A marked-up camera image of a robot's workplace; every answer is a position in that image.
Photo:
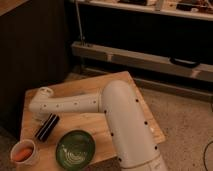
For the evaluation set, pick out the black striped eraser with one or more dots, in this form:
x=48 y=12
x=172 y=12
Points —
x=44 y=131

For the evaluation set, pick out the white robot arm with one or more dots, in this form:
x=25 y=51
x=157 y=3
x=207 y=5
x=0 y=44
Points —
x=131 y=135

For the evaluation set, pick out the green plate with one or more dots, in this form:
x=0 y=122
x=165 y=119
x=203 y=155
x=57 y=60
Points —
x=75 y=150

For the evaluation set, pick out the dark wooden cabinet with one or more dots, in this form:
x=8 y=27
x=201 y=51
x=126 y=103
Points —
x=33 y=54

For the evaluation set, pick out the vertical metal pole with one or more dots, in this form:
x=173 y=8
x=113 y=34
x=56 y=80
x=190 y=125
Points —
x=79 y=23

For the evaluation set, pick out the white cup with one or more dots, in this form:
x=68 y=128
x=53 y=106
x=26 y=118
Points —
x=22 y=144

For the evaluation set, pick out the orange carrot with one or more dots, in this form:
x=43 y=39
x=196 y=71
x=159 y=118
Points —
x=23 y=155

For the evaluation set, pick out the upper cluttered shelf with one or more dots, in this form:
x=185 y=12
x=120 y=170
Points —
x=115 y=4

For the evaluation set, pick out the black handle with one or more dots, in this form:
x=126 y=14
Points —
x=187 y=64

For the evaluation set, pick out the metal shelf rail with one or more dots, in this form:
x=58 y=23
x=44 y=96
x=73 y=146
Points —
x=155 y=63

